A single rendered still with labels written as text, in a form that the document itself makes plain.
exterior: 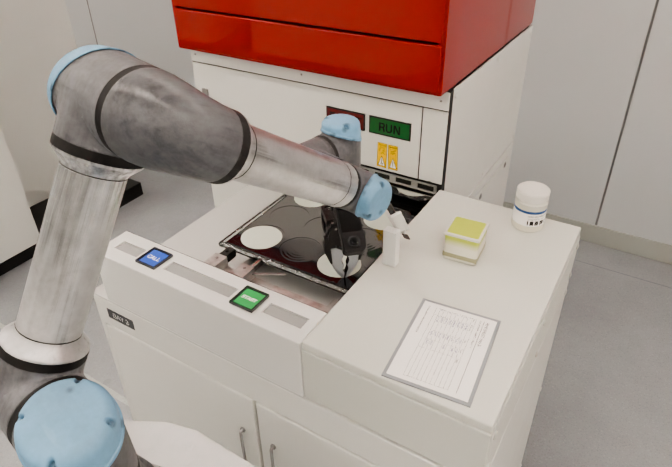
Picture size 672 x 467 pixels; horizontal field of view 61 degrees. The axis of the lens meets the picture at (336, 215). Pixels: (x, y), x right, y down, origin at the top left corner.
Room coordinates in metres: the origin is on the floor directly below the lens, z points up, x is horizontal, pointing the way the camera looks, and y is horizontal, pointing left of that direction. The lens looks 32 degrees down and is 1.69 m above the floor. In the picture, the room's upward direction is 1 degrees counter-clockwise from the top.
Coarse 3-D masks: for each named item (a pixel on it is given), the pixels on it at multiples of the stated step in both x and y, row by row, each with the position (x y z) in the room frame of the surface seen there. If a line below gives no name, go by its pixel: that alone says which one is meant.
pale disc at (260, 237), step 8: (248, 232) 1.16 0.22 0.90; (256, 232) 1.16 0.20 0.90; (264, 232) 1.16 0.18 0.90; (272, 232) 1.16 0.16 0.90; (280, 232) 1.16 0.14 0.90; (248, 240) 1.13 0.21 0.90; (256, 240) 1.13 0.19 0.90; (264, 240) 1.13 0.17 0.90; (272, 240) 1.13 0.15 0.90; (280, 240) 1.13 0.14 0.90; (256, 248) 1.10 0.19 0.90; (264, 248) 1.10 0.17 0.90
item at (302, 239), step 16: (272, 208) 1.28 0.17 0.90; (288, 208) 1.28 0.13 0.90; (304, 208) 1.27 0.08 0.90; (320, 208) 1.27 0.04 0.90; (256, 224) 1.20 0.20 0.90; (272, 224) 1.20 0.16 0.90; (288, 224) 1.20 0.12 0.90; (304, 224) 1.20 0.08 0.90; (320, 224) 1.20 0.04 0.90; (240, 240) 1.13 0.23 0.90; (288, 240) 1.13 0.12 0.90; (304, 240) 1.13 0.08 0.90; (320, 240) 1.13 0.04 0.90; (368, 240) 1.12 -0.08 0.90; (272, 256) 1.06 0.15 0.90; (288, 256) 1.06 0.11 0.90; (304, 256) 1.06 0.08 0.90; (320, 256) 1.06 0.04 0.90; (368, 256) 1.06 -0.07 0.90; (320, 272) 1.00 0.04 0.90
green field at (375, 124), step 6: (372, 120) 1.35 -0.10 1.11; (378, 120) 1.34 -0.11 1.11; (384, 120) 1.33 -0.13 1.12; (372, 126) 1.35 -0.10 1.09; (378, 126) 1.34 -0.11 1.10; (384, 126) 1.33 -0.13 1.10; (390, 126) 1.33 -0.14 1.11; (396, 126) 1.32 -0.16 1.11; (402, 126) 1.31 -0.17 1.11; (408, 126) 1.30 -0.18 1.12; (378, 132) 1.34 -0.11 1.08; (384, 132) 1.33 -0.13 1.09; (390, 132) 1.32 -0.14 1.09; (396, 132) 1.32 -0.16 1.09; (402, 132) 1.31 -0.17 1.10; (408, 132) 1.30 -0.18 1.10; (402, 138) 1.31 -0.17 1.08; (408, 138) 1.30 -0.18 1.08
